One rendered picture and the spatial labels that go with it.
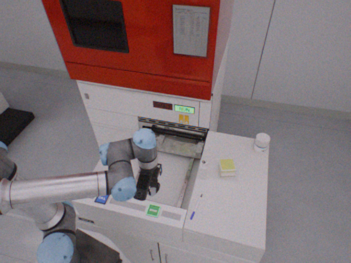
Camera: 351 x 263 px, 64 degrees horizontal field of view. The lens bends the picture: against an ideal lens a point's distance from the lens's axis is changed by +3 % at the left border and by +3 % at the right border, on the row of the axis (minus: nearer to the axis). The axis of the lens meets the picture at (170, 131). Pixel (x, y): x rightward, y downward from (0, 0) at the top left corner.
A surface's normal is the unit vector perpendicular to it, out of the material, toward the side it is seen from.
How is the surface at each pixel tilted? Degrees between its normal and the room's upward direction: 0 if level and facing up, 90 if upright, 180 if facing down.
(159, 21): 90
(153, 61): 90
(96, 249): 2
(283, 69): 90
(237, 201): 0
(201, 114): 90
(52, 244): 6
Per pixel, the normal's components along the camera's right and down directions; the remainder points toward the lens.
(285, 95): -0.27, 0.69
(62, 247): -0.03, -0.62
